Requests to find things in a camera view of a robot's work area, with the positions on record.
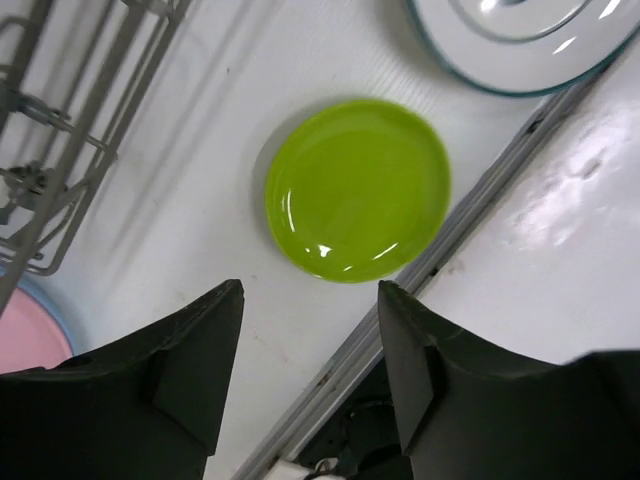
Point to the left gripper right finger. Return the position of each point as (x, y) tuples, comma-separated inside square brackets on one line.
[(467, 408)]

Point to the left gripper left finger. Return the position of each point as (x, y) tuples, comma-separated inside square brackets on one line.
[(147, 406)]

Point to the pink plastic plate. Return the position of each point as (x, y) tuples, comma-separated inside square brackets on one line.
[(25, 335)]

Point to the blue plastic plate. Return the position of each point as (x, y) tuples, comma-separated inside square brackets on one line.
[(55, 315)]

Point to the green plastic plate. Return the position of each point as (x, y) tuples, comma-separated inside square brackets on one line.
[(358, 190)]

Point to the white plate with grey pattern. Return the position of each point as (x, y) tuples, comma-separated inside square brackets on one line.
[(524, 48)]

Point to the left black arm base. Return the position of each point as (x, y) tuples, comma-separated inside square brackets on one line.
[(360, 440)]

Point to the aluminium rail across table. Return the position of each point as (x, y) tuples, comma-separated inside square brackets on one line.
[(362, 350)]

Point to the grey wire dish rack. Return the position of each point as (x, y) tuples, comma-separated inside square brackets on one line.
[(70, 88)]

